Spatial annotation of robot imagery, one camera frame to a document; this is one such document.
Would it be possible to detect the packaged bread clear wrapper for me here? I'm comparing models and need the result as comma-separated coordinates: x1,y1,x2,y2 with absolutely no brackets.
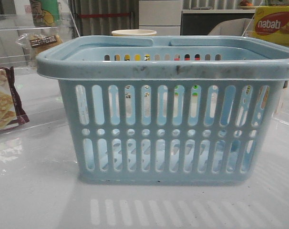
16,33,63,65

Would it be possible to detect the light blue plastic basket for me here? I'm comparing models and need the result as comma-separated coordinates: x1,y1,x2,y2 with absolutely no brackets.
36,36,289,185

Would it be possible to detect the white cabinet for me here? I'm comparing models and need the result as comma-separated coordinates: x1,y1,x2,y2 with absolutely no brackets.
139,0,183,35

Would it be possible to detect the clear acrylic left shelf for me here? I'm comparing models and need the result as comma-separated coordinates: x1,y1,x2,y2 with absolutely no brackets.
0,12,79,134

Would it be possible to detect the clear acrylic shelf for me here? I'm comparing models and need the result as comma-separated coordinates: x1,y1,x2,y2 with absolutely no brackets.
243,0,289,124
0,12,79,134

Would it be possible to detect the beige chair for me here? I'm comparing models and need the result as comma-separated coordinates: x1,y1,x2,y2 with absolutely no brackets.
208,18,253,36

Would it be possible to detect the brown cracker snack package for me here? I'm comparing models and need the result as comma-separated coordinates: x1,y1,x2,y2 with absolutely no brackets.
0,67,30,131

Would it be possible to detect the green cartoon snack bag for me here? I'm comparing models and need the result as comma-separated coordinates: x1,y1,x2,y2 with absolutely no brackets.
30,0,60,27

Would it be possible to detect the yellow nabati wafer box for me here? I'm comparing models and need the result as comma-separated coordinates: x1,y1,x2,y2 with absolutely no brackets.
249,6,289,47

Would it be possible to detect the clear acrylic right shelf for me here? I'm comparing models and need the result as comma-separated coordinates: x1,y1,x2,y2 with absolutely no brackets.
243,0,289,124

